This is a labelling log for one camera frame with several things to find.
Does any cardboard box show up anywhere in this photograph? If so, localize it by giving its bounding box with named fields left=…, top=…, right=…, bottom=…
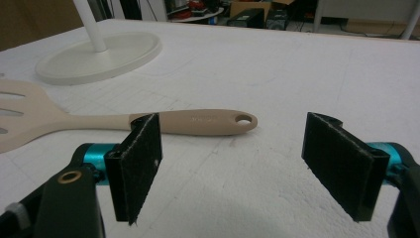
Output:
left=229, top=0, right=295, bottom=19

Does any white metal table frame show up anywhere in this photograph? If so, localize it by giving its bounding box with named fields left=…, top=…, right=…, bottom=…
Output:
left=312, top=0, right=420, bottom=41

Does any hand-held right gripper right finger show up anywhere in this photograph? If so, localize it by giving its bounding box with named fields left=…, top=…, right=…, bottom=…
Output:
left=301, top=111, right=391, bottom=223

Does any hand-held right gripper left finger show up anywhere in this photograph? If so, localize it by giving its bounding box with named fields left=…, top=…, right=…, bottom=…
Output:
left=104, top=112, right=163, bottom=226

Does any black equipment box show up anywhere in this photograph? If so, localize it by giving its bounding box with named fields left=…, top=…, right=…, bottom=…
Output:
left=226, top=7, right=265, bottom=29

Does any white lamp stand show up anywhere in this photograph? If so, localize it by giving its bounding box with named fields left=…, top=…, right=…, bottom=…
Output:
left=35, top=0, right=163, bottom=86

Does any beige slotted spatula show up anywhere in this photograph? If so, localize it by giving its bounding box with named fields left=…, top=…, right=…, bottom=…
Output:
left=0, top=78, right=259, bottom=155

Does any round white side table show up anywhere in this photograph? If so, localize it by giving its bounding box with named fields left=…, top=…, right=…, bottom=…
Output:
left=167, top=6, right=225, bottom=24

